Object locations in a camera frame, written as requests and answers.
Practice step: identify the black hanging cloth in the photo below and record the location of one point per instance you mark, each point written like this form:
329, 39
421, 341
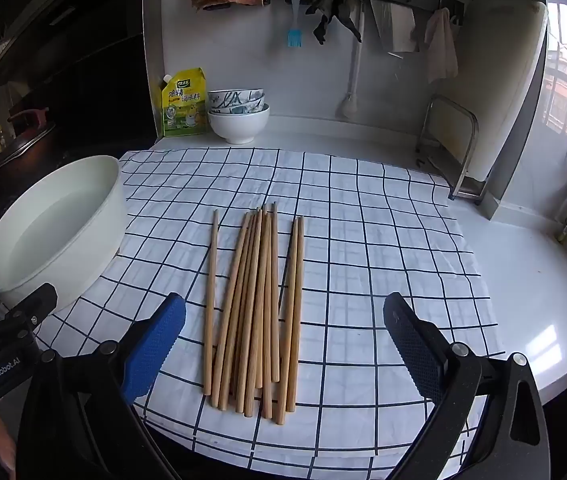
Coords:
336, 10

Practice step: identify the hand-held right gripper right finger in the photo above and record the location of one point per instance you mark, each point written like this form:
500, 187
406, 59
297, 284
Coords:
413, 350

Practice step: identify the blue silicone brush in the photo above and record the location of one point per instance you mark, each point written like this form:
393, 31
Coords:
293, 27

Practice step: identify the blue patterned bowl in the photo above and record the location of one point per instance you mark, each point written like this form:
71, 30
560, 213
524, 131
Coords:
236, 99

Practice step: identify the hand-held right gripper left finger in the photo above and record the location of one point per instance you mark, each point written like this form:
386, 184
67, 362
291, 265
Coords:
156, 345

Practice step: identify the steel cleaver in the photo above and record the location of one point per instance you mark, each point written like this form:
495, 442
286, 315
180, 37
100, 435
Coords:
393, 27

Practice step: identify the white wall pipe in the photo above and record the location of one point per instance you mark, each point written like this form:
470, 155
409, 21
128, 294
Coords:
353, 75

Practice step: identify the yellow seasoning pouch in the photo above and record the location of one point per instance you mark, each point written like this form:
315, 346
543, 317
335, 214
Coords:
183, 105

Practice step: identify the white checked cloth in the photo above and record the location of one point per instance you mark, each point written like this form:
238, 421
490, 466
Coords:
363, 260

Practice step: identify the person's left forearm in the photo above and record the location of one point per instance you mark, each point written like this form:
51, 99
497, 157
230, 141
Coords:
2, 435

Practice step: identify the black range hood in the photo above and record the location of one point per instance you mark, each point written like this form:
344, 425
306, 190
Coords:
63, 20

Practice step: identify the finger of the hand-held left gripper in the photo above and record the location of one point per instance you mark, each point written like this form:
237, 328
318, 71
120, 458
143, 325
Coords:
33, 302

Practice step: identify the white cutting board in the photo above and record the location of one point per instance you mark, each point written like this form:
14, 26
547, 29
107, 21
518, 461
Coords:
503, 85

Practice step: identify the pile of wooden chopsticks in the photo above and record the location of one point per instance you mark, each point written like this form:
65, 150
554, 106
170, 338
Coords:
258, 300

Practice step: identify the beige hanging towel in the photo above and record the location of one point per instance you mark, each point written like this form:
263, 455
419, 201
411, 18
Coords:
440, 45

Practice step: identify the dark wok with lid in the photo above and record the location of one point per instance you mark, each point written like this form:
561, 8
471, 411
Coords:
13, 150

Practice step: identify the metal board rack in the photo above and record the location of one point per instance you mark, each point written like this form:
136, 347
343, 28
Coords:
456, 150

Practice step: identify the plain white bowl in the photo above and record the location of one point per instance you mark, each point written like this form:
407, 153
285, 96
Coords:
238, 125

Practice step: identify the large white basin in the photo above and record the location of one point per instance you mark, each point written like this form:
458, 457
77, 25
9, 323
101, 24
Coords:
58, 230

